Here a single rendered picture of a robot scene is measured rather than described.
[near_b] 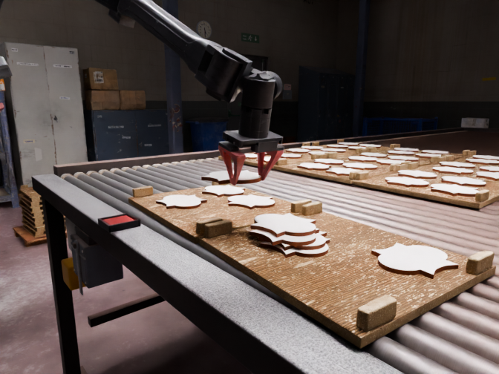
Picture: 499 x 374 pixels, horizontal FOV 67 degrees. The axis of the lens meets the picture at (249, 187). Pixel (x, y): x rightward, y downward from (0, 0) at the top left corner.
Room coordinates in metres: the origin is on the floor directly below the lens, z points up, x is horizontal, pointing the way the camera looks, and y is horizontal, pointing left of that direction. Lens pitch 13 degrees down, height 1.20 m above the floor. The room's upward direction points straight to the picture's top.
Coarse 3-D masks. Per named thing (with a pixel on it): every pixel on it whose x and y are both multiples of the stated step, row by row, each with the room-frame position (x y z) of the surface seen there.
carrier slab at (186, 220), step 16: (176, 192) 1.12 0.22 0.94; (192, 192) 1.12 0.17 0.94; (256, 192) 1.12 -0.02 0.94; (144, 208) 0.95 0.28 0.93; (160, 208) 0.95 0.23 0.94; (208, 208) 0.95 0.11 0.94; (224, 208) 0.95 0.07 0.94; (240, 208) 0.95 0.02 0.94; (256, 208) 0.95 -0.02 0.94; (272, 208) 0.95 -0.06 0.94; (288, 208) 0.95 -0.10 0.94; (176, 224) 0.81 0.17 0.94; (192, 224) 0.81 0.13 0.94; (240, 224) 0.81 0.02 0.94; (192, 240) 0.74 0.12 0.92
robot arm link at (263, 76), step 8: (264, 72) 0.73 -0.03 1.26; (248, 80) 0.68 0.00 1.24; (256, 80) 0.68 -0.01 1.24; (264, 80) 0.68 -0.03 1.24; (272, 80) 0.70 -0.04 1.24; (248, 88) 0.68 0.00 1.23; (256, 88) 0.68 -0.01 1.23; (264, 88) 0.68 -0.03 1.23; (272, 88) 0.69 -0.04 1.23; (248, 96) 0.69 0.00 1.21; (256, 96) 0.68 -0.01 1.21; (264, 96) 0.68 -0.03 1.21; (272, 96) 0.70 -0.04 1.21; (248, 104) 0.69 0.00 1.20; (256, 104) 0.68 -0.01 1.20; (264, 104) 0.69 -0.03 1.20; (272, 104) 0.70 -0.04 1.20
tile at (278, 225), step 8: (256, 216) 0.76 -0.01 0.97; (264, 216) 0.76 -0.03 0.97; (272, 216) 0.76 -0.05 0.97; (280, 216) 0.76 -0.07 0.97; (288, 216) 0.76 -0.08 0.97; (256, 224) 0.71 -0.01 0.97; (264, 224) 0.71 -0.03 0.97; (272, 224) 0.71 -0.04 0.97; (280, 224) 0.71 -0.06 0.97; (288, 224) 0.71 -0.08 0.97; (296, 224) 0.71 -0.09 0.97; (304, 224) 0.71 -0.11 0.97; (312, 224) 0.71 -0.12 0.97; (272, 232) 0.68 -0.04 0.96; (280, 232) 0.66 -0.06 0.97; (288, 232) 0.67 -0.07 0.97; (296, 232) 0.66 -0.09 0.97; (304, 232) 0.66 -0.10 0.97; (312, 232) 0.67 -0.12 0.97
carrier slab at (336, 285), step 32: (320, 224) 0.81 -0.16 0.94; (352, 224) 0.81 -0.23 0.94; (224, 256) 0.64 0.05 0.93; (256, 256) 0.63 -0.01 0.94; (352, 256) 0.63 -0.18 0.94; (448, 256) 0.63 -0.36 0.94; (288, 288) 0.51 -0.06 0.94; (320, 288) 0.51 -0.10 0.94; (352, 288) 0.51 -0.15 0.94; (384, 288) 0.51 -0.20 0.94; (416, 288) 0.51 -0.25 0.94; (448, 288) 0.51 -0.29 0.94; (320, 320) 0.44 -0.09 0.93; (352, 320) 0.43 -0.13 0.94
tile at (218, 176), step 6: (210, 174) 0.79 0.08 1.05; (216, 174) 0.79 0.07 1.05; (222, 174) 0.78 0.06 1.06; (228, 174) 0.78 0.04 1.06; (240, 174) 0.78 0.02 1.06; (246, 174) 0.78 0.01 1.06; (252, 174) 0.77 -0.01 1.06; (210, 180) 0.76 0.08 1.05; (216, 180) 0.74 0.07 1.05; (222, 180) 0.72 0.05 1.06; (228, 180) 0.73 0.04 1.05; (240, 180) 0.72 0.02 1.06; (246, 180) 0.72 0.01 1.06; (252, 180) 0.72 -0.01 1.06; (258, 180) 0.73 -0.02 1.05
